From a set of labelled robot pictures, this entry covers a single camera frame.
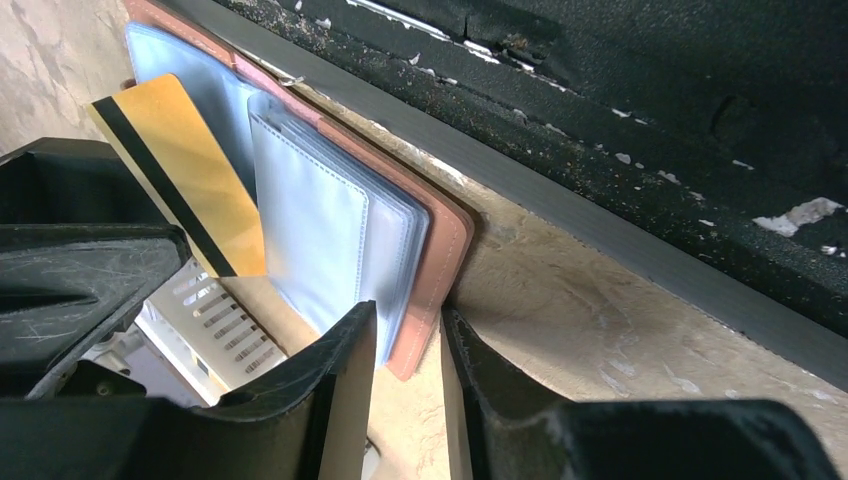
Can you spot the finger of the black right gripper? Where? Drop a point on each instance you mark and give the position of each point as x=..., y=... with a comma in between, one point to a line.
x=72, y=181
x=64, y=287

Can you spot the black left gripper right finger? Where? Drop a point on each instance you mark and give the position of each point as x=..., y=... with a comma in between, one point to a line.
x=503, y=424

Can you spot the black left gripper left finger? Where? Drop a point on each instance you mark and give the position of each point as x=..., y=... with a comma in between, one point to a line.
x=304, y=419

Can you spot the tan leather card holder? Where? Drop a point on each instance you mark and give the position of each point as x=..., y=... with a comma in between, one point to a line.
x=342, y=221

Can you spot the white plastic basket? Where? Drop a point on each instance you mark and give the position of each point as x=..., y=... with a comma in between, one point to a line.
x=191, y=342

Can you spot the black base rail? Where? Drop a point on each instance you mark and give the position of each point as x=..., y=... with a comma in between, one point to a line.
x=719, y=127

